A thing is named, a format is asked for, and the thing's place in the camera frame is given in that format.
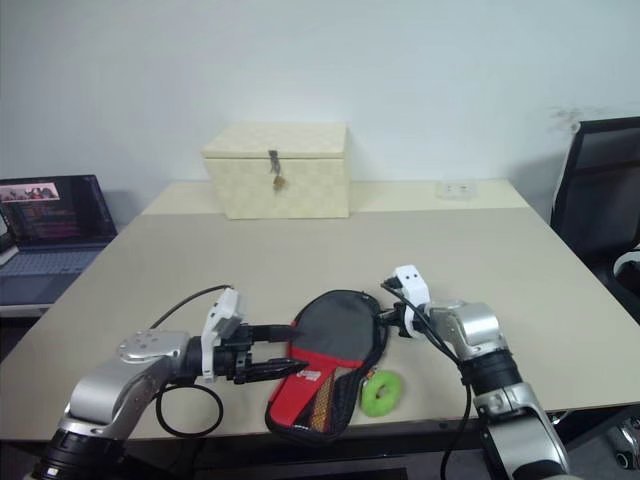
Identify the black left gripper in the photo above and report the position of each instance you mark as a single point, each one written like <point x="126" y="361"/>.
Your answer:
<point x="235" y="360"/>

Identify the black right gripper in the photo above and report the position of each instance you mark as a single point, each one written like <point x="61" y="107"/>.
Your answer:
<point x="404" y="320"/>

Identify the black and red paddle case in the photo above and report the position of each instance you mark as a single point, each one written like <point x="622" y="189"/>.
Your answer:
<point x="340" y="325"/>

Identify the table tennis paddle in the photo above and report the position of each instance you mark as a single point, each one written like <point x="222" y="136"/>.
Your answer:
<point x="327" y="400"/>

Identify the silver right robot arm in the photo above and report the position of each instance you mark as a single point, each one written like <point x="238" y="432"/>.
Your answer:
<point x="480" y="330"/>

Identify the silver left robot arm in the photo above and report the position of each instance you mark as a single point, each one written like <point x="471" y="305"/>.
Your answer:
<point x="125" y="380"/>

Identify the white power outlet plate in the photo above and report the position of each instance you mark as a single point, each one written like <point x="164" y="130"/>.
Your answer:
<point x="456" y="190"/>

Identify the beige lidded storage box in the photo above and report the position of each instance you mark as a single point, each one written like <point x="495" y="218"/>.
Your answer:
<point x="300" y="185"/>

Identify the black office chair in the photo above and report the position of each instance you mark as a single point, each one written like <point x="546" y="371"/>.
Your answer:
<point x="595" y="200"/>

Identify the open laptop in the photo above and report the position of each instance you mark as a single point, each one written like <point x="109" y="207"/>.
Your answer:
<point x="50" y="260"/>

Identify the white chair armrest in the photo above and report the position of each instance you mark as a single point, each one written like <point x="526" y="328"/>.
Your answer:
<point x="627" y="261"/>

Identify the chrome chair base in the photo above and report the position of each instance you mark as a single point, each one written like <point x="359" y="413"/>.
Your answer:
<point x="625" y="442"/>

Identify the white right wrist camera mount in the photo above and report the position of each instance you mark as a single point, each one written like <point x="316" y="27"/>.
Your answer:
<point x="412" y="285"/>

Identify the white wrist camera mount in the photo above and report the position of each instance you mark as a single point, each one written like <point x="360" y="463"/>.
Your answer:
<point x="412" y="285"/>
<point x="227" y="307"/>

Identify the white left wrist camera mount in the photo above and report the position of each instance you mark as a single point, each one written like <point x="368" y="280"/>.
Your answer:
<point x="227" y="307"/>

